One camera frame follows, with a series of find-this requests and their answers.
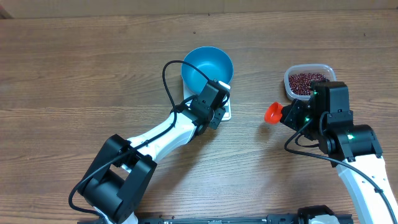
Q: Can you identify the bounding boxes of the orange scoop with blue handle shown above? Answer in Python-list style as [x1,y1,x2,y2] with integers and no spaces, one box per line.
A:
[264,102,283,124]

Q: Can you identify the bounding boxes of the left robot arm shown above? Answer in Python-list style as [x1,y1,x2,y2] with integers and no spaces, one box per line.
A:
[73,80,230,223]

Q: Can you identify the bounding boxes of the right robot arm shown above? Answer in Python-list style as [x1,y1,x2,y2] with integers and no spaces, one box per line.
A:
[277,82,397,223]

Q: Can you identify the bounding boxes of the white digital kitchen scale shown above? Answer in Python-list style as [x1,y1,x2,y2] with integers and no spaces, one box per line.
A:
[183,82,232,121]

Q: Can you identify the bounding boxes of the blue plastic bowl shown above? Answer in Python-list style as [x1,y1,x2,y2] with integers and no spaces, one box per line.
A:
[181,46,234,95]

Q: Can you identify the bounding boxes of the red beans in container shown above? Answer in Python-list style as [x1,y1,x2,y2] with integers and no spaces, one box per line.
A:
[288,73,326,95]

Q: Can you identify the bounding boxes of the clear plastic container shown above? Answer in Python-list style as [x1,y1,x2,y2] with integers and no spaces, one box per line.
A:
[284,63,336,101]

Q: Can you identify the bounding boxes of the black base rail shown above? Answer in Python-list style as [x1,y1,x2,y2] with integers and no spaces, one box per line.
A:
[77,204,355,224]

